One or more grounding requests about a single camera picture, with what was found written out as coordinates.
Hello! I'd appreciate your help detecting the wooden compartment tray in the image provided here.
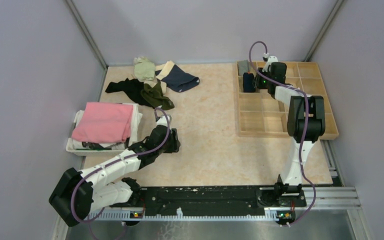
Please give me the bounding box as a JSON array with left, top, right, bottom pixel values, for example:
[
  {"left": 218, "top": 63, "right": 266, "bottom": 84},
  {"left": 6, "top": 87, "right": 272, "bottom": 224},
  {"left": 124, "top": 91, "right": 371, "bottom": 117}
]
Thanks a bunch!
[{"left": 233, "top": 61, "right": 339, "bottom": 140}]

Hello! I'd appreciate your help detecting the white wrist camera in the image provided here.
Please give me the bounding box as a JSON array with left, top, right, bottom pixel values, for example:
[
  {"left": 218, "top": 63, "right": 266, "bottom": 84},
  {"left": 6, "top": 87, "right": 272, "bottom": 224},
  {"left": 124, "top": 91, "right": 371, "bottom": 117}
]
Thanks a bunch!
[
  {"left": 156, "top": 115, "right": 171, "bottom": 128},
  {"left": 262, "top": 53, "right": 278, "bottom": 72}
]

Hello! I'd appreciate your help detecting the light green underwear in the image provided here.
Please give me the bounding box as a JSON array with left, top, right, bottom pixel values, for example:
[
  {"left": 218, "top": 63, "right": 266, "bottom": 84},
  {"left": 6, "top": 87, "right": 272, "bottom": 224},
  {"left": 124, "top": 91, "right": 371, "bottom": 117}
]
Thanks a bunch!
[{"left": 133, "top": 56, "right": 156, "bottom": 81}]

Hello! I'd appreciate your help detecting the black underwear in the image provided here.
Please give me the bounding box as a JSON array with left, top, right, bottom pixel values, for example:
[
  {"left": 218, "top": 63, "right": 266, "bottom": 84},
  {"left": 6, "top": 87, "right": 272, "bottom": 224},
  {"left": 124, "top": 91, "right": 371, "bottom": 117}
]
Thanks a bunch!
[{"left": 105, "top": 78, "right": 153, "bottom": 108}]

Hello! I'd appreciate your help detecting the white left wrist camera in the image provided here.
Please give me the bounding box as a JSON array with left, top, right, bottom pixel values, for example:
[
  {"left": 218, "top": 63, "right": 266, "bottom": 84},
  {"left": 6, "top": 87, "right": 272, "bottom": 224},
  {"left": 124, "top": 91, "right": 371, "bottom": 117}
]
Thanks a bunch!
[{"left": 156, "top": 115, "right": 171, "bottom": 128}]

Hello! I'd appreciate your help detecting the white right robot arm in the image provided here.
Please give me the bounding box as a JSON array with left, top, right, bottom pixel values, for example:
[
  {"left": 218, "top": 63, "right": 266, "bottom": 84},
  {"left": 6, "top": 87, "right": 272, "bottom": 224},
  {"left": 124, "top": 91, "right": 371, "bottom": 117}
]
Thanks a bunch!
[{"left": 254, "top": 59, "right": 326, "bottom": 206}]

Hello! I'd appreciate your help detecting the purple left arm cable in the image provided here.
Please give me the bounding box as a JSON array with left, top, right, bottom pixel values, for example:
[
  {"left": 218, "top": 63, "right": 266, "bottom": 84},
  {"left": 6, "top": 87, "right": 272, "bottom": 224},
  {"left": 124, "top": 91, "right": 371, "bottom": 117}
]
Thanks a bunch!
[{"left": 70, "top": 106, "right": 172, "bottom": 240}]

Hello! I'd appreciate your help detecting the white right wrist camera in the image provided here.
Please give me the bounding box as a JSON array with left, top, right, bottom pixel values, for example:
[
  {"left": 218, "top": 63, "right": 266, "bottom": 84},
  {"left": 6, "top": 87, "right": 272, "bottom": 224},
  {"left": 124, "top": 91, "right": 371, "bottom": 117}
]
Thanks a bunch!
[{"left": 262, "top": 53, "right": 278, "bottom": 72}]

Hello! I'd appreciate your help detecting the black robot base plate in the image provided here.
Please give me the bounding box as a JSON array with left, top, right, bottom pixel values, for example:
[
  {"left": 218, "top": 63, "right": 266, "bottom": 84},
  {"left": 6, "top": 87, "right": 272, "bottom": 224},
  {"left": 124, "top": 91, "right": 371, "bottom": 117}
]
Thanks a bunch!
[{"left": 112, "top": 185, "right": 307, "bottom": 217}]

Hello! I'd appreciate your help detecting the navy underwear cream waistband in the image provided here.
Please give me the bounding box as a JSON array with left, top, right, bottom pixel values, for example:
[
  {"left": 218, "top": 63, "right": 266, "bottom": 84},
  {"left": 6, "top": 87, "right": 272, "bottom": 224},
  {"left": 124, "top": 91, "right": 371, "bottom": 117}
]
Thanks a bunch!
[{"left": 155, "top": 60, "right": 201, "bottom": 93}]

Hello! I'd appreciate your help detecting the white perforated plastic basket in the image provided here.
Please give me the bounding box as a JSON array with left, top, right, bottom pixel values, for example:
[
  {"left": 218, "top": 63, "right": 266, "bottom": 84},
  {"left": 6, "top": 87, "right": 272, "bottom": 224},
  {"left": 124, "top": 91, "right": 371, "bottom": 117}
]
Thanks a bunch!
[{"left": 65, "top": 112, "right": 143, "bottom": 156}]

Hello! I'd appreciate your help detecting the dark green underwear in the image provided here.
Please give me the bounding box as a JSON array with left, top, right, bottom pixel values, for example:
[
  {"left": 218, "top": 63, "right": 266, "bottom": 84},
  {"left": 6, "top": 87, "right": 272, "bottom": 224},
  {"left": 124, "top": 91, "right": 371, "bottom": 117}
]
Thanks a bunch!
[{"left": 140, "top": 81, "right": 175, "bottom": 110}]

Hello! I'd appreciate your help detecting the navy orange underwear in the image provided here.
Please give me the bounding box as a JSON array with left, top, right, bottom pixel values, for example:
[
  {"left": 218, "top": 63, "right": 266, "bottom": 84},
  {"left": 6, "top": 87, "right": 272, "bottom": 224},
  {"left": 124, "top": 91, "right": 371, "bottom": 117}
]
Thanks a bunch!
[{"left": 242, "top": 72, "right": 256, "bottom": 93}]

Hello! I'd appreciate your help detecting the white folded cloth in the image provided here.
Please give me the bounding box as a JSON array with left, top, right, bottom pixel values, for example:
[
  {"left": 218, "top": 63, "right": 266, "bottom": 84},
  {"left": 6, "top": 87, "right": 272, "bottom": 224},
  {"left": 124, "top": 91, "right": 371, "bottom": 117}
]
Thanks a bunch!
[{"left": 66, "top": 102, "right": 143, "bottom": 152}]

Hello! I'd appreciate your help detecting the aluminium frame rail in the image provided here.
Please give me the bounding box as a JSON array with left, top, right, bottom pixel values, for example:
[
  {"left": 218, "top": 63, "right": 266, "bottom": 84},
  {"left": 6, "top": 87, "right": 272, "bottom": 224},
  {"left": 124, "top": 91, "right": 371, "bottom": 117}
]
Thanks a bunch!
[{"left": 50, "top": 185, "right": 372, "bottom": 240}]

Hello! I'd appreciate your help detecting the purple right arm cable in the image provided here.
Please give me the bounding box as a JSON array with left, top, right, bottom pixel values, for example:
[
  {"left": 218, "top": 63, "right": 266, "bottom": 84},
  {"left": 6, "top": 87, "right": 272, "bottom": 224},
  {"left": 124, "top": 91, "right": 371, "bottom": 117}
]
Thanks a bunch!
[{"left": 248, "top": 41, "right": 317, "bottom": 228}]

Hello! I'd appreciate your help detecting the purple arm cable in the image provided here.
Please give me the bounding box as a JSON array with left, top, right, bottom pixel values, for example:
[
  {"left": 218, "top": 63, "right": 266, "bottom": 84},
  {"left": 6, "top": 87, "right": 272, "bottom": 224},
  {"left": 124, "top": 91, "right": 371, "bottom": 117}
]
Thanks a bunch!
[
  {"left": 70, "top": 106, "right": 172, "bottom": 240},
  {"left": 248, "top": 41, "right": 317, "bottom": 228}
]

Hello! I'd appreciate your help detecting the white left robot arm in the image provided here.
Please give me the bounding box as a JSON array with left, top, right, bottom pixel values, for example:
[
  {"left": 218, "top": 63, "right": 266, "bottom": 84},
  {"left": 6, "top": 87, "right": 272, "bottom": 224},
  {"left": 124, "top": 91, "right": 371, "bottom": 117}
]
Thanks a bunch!
[{"left": 48, "top": 125, "right": 181, "bottom": 227}]

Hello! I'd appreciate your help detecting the pink folded cloth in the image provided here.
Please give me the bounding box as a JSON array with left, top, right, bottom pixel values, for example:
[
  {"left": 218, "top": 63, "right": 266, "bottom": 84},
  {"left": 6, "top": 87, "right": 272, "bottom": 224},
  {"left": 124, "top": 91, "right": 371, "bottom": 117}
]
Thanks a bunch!
[{"left": 71, "top": 102, "right": 134, "bottom": 144}]

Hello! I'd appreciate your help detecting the grey underwear white waistband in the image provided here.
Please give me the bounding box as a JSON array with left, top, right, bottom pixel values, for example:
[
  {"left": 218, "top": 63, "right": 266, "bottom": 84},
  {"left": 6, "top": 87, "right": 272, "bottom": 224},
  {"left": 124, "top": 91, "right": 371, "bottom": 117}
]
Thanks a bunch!
[{"left": 237, "top": 60, "right": 250, "bottom": 76}]

